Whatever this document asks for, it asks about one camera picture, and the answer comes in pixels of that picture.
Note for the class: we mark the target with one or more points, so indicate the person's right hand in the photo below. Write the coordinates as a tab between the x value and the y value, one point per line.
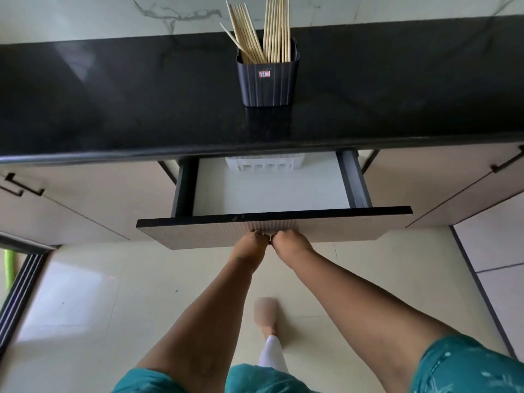
292	245

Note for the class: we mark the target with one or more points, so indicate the person's left hand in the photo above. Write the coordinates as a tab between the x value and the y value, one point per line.
247	249

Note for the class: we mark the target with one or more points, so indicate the person's left fingers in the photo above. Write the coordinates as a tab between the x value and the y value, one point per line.
260	237

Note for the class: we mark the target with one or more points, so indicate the person's right fingers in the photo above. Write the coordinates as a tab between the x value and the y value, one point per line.
282	236

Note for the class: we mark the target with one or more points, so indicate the beige drawer with black sides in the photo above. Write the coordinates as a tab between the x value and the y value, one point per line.
192	235

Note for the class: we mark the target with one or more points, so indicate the person's right forearm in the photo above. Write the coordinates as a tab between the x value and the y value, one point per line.
348	302

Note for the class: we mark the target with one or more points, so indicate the person's left forearm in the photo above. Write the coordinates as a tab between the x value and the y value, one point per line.
213	311

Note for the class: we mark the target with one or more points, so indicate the white plastic tray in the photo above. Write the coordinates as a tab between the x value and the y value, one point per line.
266	163

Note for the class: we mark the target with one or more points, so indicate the person's foot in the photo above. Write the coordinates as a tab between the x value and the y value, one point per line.
266	315

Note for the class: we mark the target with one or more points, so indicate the white trouser leg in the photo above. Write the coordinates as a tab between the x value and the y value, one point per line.
272	356

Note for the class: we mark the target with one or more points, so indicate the black ribbed chopstick holder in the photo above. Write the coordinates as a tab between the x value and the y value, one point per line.
268	83

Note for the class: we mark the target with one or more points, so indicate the beige cabinet door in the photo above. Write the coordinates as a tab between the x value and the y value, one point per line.
94	200
442	188

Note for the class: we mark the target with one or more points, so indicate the bundle of wooden chopsticks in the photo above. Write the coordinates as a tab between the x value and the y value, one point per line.
278	32

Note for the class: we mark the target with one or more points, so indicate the teal patterned tunic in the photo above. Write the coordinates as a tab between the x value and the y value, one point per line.
470	368

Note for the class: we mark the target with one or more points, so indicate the green object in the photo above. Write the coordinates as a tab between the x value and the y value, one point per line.
8	268

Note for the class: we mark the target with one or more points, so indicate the black sliding door frame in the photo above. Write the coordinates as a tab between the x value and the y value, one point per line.
24	278

